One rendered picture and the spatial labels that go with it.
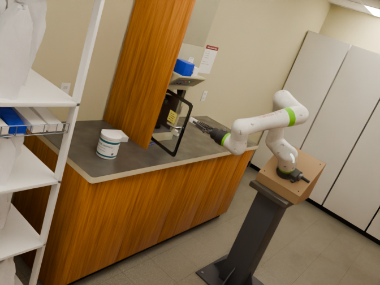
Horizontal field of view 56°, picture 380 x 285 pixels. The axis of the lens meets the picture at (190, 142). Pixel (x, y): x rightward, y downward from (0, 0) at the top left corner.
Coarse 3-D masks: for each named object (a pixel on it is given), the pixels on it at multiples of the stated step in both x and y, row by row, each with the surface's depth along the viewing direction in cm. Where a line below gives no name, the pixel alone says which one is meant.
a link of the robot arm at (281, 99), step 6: (282, 90) 229; (276, 96) 229; (282, 96) 226; (288, 96) 225; (276, 102) 229; (282, 102) 225; (288, 102) 222; (276, 108) 232; (282, 108) 226; (270, 132) 252; (276, 132) 248; (282, 132) 250; (270, 138) 255; (276, 138) 252; (282, 138) 254; (270, 144) 257; (276, 144) 254
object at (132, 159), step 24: (96, 120) 274; (48, 144) 220; (72, 144) 225; (96, 144) 236; (120, 144) 249; (192, 144) 297; (216, 144) 318; (96, 168) 208; (120, 168) 218; (144, 168) 229
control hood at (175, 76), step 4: (172, 72) 245; (172, 76) 245; (176, 76) 243; (180, 76) 243; (184, 76) 246; (188, 76) 250; (192, 76) 256; (196, 76) 261; (200, 76) 267; (172, 80) 246; (176, 80) 247; (192, 80) 259; (196, 80) 262; (200, 80) 265; (204, 80) 268; (192, 84) 269; (196, 84) 272
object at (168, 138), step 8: (168, 96) 248; (176, 96) 243; (168, 104) 249; (176, 104) 243; (184, 104) 238; (192, 104) 234; (160, 112) 254; (168, 112) 249; (176, 112) 243; (184, 112) 238; (160, 120) 255; (168, 120) 249; (176, 120) 243; (184, 120) 238; (160, 128) 255; (168, 128) 249; (176, 128) 244; (184, 128) 239; (152, 136) 261; (160, 136) 255; (168, 136) 249; (176, 136) 244; (160, 144) 255; (168, 144) 250; (176, 144) 244; (168, 152) 250
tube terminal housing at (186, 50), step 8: (184, 48) 250; (192, 48) 256; (200, 48) 263; (184, 56) 254; (192, 56) 261; (200, 56) 268; (168, 88) 257; (176, 88) 265; (184, 88) 272; (184, 96) 277
